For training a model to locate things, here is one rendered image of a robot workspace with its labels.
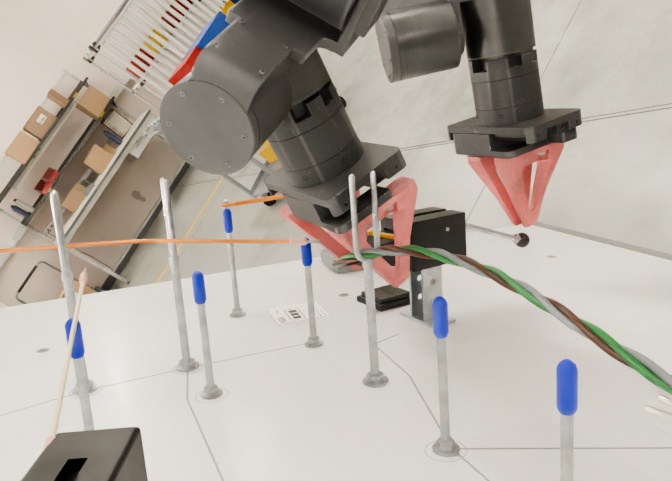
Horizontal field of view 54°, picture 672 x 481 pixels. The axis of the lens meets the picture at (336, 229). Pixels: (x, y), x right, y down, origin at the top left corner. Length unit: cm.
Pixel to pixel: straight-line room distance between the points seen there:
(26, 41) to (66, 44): 43
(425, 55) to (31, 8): 831
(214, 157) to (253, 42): 7
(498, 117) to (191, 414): 34
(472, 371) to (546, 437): 9
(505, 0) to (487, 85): 7
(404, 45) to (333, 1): 17
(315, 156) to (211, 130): 9
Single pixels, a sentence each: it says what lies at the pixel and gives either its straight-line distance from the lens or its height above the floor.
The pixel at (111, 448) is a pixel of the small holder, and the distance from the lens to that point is 26.
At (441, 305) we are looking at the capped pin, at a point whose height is 122.
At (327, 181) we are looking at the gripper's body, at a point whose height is 126.
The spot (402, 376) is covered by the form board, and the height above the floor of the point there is 115.
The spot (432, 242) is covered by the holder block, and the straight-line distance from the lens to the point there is 53.
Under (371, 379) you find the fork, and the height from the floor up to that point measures 117.
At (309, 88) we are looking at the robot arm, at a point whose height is 131.
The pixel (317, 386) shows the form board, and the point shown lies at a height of 119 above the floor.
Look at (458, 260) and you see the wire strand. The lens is 35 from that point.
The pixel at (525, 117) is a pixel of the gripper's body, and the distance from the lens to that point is 58.
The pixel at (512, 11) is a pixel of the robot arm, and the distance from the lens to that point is 57.
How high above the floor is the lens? 141
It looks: 23 degrees down
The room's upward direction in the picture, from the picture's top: 55 degrees counter-clockwise
